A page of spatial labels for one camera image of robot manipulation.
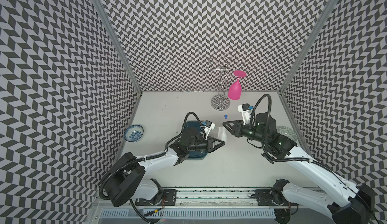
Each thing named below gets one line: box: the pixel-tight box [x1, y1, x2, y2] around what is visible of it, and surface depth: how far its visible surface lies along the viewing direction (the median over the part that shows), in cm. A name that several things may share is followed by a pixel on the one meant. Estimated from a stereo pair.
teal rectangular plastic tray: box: [180, 121, 208, 160], surface depth 68 cm
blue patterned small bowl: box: [123, 124, 145, 143], surface depth 95 cm
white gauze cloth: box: [217, 126, 227, 142], surface depth 75 cm
